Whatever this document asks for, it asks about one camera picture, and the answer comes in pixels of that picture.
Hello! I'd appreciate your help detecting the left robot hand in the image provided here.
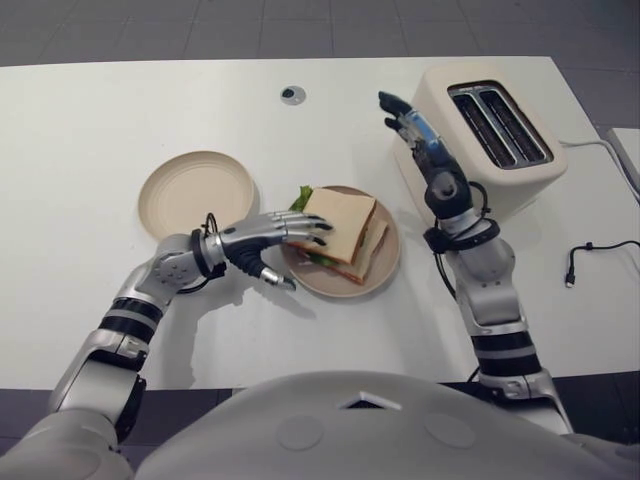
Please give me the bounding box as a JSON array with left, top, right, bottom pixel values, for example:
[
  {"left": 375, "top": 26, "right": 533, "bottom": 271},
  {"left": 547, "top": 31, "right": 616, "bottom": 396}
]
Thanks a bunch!
[{"left": 218, "top": 211, "right": 335, "bottom": 292}]

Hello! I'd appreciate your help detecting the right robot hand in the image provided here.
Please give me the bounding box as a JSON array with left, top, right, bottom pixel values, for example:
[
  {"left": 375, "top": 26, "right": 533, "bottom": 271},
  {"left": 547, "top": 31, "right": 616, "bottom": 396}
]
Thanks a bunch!
[{"left": 377, "top": 90, "right": 475, "bottom": 222}]

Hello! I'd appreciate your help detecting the bread slice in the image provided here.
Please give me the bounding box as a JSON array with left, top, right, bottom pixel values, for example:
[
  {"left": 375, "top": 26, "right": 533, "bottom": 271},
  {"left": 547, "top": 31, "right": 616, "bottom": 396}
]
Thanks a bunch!
[
  {"left": 303, "top": 185, "right": 378, "bottom": 265},
  {"left": 324, "top": 258, "right": 375, "bottom": 287},
  {"left": 352, "top": 216, "right": 390, "bottom": 267}
]

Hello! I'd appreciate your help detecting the green lettuce leaf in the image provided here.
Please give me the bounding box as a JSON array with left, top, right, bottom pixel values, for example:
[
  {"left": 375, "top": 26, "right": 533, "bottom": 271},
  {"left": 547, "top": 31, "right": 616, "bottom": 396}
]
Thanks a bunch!
[{"left": 288, "top": 185, "right": 342, "bottom": 269}]

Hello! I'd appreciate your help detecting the beige plate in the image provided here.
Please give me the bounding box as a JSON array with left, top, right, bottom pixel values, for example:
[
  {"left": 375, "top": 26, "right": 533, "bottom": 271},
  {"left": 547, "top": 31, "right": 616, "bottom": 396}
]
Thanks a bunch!
[
  {"left": 137, "top": 150, "right": 260, "bottom": 242},
  {"left": 278, "top": 185, "right": 402, "bottom": 300}
]

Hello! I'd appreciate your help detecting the cream toaster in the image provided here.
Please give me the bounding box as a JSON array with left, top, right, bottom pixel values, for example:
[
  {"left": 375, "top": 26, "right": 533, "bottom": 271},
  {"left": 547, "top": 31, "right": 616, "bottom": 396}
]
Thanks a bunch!
[{"left": 390, "top": 65, "right": 569, "bottom": 227}]

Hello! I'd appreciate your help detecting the robot body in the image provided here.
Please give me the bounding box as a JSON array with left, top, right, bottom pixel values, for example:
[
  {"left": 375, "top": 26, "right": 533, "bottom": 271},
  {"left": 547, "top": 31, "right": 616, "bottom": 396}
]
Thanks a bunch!
[{"left": 133, "top": 368, "right": 624, "bottom": 480}]

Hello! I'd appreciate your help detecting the black cable with plug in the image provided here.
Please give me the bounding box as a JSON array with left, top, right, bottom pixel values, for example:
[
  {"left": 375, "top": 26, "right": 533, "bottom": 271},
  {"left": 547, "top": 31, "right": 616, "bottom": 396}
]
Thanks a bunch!
[{"left": 566, "top": 240, "right": 640, "bottom": 290}]

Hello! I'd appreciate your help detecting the white cord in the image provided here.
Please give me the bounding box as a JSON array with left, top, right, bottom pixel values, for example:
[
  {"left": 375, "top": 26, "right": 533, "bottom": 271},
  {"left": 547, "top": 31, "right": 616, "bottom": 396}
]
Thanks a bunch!
[{"left": 556, "top": 139, "right": 640, "bottom": 197}]

